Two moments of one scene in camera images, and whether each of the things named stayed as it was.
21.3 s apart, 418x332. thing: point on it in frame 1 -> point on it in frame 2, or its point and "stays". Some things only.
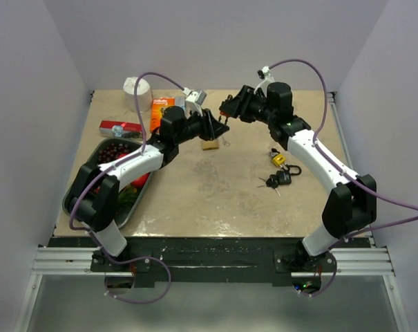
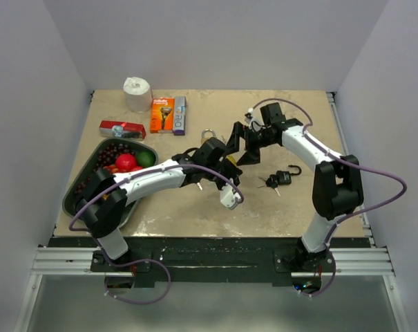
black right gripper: x=240 y=104 -> x=252 y=155
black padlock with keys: x=282 y=178 stays
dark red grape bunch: x=112 y=151 stays
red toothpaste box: x=116 y=128 stays
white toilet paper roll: x=144 y=98 stays
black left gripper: x=211 y=127 -> x=233 y=172
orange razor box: x=157 y=106 stays
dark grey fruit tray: x=124 y=216 stays
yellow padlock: x=278 y=160 -> x=231 y=159
